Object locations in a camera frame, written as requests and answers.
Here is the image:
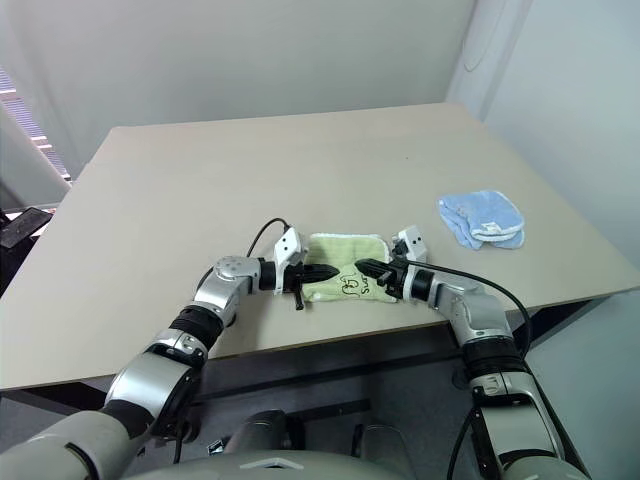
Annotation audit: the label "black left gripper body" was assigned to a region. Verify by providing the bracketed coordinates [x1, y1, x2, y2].
[280, 263, 309, 313]

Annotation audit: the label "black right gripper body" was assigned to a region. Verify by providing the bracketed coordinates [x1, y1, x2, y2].
[377, 238, 409, 304]

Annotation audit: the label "green towel with white trim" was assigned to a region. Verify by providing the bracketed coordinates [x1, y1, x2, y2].
[301, 232, 401, 305]

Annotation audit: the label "light blue cloth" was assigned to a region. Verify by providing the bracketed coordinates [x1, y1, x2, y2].
[437, 188, 526, 250]

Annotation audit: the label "dark rounded shape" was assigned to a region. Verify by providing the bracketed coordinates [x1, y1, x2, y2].
[224, 409, 304, 454]
[357, 423, 416, 469]

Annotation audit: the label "grey robot torso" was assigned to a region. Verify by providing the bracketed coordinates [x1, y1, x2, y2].
[0, 409, 416, 480]

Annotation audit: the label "black flat object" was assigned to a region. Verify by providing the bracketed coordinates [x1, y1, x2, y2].
[0, 207, 54, 249]

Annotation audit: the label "window blinds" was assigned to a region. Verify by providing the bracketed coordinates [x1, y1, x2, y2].
[0, 64, 74, 184]

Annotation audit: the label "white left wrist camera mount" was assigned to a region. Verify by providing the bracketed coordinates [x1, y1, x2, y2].
[272, 227, 307, 294]

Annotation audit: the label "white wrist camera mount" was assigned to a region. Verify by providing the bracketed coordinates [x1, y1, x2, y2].
[272, 227, 307, 294]
[391, 225, 430, 302]

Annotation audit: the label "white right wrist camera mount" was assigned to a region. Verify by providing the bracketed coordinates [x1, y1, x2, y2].
[391, 225, 430, 302]

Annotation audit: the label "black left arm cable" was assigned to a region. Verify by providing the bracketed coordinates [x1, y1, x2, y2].
[247, 217, 292, 259]

